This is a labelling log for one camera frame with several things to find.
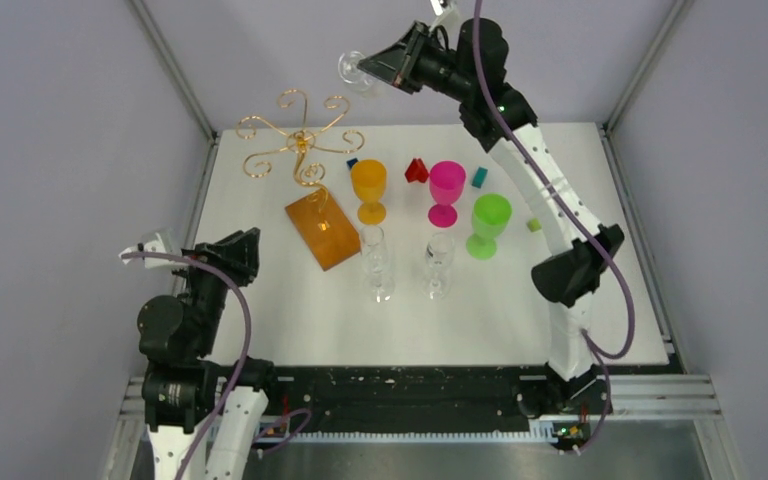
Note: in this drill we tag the clear short wine glass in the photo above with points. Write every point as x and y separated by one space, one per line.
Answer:
354 79

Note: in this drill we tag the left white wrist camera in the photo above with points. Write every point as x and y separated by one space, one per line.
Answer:
157 241

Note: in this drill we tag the clear tall flute glass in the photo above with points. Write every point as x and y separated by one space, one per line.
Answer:
378 276

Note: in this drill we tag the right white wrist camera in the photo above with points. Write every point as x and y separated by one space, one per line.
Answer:
446 14

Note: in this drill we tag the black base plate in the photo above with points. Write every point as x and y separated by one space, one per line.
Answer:
426 400

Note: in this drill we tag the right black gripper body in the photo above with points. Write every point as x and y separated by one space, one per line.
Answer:
435 69

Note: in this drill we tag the green plastic goblet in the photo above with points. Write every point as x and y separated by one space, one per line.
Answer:
490 216

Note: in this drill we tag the pink plastic goblet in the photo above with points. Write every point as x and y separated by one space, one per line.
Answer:
446 183

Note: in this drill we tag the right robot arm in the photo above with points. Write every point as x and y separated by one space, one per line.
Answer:
582 248

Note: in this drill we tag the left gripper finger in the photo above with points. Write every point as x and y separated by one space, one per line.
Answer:
244 273
219 252

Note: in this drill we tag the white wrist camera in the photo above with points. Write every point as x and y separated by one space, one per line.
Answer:
446 14
157 241

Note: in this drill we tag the gold wire wine glass rack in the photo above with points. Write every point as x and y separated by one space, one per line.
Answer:
317 216

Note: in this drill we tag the clear stemmed wine glass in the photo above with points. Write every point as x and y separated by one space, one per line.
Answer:
439 256

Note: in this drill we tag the red block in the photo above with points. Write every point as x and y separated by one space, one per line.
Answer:
416 171

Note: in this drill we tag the teal block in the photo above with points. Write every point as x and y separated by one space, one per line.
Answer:
479 177

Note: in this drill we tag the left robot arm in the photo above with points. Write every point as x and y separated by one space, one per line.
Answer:
201 416

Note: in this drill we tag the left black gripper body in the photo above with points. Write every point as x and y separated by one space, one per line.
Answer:
207 290

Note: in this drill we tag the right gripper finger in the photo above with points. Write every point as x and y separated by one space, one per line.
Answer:
387 67
406 46

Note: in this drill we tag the orange plastic goblet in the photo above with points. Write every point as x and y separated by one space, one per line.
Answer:
369 182

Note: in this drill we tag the lime green block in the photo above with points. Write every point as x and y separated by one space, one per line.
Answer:
534 225

